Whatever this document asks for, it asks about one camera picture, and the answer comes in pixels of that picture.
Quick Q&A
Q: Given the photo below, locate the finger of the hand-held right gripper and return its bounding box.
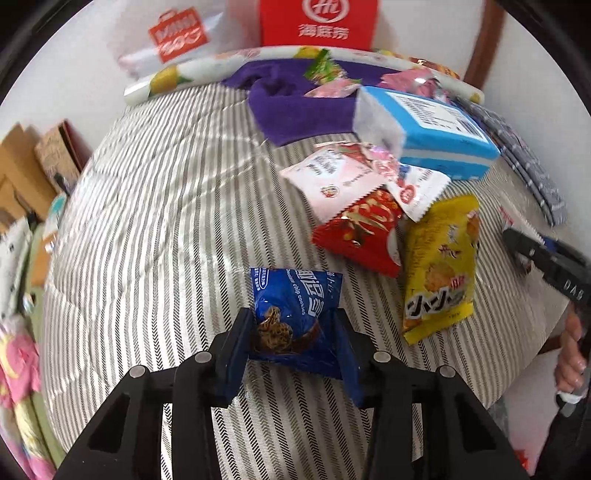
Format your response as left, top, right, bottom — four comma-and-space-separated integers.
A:
502, 228, 557, 283
541, 237, 590, 267

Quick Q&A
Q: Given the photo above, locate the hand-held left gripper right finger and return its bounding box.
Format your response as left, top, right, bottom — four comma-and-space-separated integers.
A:
323, 308, 532, 480

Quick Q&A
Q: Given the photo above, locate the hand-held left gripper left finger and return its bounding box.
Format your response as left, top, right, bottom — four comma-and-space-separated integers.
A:
55, 308, 259, 480

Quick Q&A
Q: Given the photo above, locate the white serrated snack packet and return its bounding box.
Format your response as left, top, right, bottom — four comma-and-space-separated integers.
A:
499, 205, 546, 274

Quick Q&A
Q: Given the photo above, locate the blue cookie packet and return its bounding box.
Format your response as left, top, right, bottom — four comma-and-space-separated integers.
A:
248, 267, 345, 381

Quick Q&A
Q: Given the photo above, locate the pile of snack packets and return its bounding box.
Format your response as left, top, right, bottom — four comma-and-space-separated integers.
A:
279, 48, 481, 347

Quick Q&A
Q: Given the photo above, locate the blue tissue box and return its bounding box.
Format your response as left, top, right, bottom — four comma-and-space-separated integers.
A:
353, 87, 502, 181

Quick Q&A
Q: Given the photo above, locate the purple towel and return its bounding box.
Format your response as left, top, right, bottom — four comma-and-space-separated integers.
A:
222, 58, 407, 147

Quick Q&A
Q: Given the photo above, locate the person's right hand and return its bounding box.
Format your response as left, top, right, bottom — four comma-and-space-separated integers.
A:
554, 308, 590, 394

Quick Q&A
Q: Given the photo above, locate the grey checked folded cloth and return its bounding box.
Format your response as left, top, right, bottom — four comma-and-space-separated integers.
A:
457, 97, 568, 227

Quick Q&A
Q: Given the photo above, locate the striped quilted table cover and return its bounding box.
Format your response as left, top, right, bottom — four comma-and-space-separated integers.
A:
39, 83, 573, 480

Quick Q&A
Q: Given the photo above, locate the orange chip bag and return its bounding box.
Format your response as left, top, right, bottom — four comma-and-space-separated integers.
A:
411, 58, 462, 79

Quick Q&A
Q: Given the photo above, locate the pink cloth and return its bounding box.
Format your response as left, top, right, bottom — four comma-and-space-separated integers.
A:
0, 318, 56, 480

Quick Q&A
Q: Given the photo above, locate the teal packet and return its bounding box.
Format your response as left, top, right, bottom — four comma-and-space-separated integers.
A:
48, 198, 71, 228

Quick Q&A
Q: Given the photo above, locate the white flowered pillow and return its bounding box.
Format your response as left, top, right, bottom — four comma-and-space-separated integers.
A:
0, 217, 33, 315

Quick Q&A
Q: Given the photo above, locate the duck print paper roll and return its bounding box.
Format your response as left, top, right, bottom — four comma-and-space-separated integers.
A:
124, 46, 485, 104

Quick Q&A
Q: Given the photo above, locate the red paper bag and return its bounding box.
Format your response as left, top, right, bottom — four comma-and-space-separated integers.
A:
259, 0, 384, 51

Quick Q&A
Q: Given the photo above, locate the white plastic shopping bag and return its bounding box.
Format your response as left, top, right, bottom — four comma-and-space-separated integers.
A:
115, 9, 232, 77

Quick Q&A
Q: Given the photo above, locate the brown wooden door frame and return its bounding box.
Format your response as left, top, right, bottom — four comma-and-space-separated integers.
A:
462, 0, 509, 88

